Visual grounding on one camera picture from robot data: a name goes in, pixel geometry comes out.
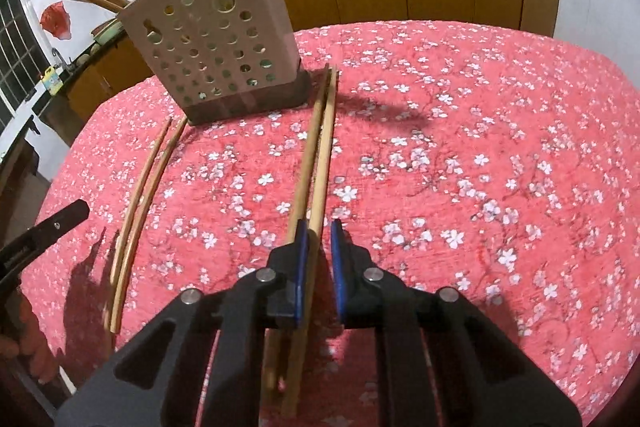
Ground barred window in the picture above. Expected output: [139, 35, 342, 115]
[0, 0, 49, 134]

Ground stacked bowls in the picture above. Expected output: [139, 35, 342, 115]
[91, 18, 126, 47]

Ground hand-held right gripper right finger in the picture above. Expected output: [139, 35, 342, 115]
[330, 219, 583, 427]

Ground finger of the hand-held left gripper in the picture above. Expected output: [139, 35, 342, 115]
[20, 199, 91, 255]

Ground beige perforated utensil holder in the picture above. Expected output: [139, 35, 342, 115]
[116, 0, 311, 126]

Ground hanging red plastic bag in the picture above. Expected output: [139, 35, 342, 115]
[40, 1, 74, 40]

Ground yellow detergent bottle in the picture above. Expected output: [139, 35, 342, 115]
[41, 66, 62, 96]

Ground person's left hand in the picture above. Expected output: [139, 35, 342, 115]
[0, 302, 58, 383]

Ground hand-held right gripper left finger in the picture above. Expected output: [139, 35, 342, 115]
[55, 219, 310, 427]

